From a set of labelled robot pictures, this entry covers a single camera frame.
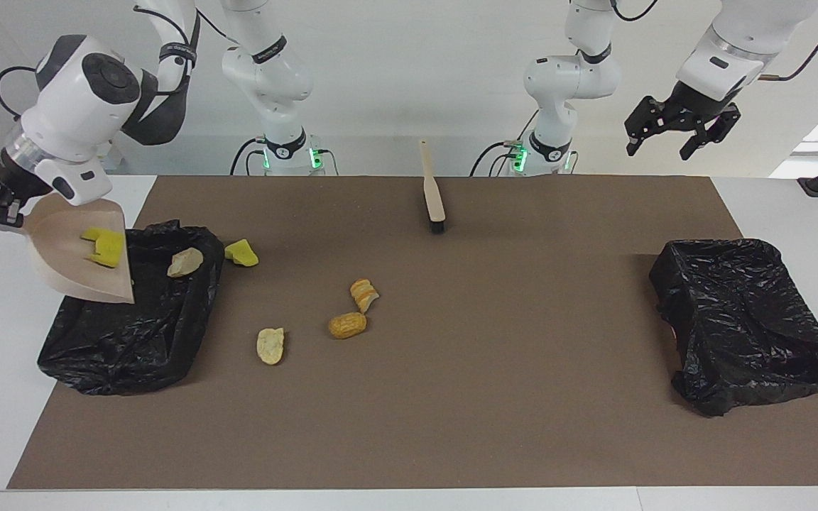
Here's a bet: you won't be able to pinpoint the pale chip piece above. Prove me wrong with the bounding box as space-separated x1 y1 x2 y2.
256 327 286 366

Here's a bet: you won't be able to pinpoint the black bag lined bin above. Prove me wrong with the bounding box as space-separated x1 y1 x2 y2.
648 238 818 417
37 219 226 396

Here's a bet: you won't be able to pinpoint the notched yellow sponge piece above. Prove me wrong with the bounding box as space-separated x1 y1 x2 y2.
81 227 126 269

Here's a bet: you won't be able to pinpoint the beige plastic dustpan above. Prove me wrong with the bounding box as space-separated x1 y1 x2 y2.
0 197 136 304

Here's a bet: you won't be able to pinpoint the brown table mat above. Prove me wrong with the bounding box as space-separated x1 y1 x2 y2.
7 175 818 490

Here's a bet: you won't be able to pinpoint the beige hand brush black bristles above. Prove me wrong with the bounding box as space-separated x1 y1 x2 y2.
419 139 448 235

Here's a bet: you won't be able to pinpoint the black base cable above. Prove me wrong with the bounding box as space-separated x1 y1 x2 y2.
469 138 523 177
230 137 268 176

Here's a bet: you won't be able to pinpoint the pale beige foam chunk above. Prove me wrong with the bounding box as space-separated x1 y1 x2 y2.
167 247 205 278

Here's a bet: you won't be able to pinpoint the rounded yellow sponge piece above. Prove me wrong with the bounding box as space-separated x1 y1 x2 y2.
224 239 260 268

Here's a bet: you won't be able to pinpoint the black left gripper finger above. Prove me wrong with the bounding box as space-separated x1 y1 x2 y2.
625 96 667 157
678 104 742 161

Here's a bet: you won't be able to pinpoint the brown bread roll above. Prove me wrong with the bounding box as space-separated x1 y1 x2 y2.
328 312 368 340

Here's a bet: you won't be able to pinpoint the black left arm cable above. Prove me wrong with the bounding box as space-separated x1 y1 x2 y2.
611 0 818 81

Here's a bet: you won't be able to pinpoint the orange striped croissant piece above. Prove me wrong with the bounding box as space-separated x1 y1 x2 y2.
349 278 381 314

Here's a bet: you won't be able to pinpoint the black left base cable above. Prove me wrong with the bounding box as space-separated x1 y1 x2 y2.
469 138 523 177

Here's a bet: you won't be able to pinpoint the black right base cable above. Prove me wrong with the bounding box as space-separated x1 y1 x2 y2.
230 137 268 176

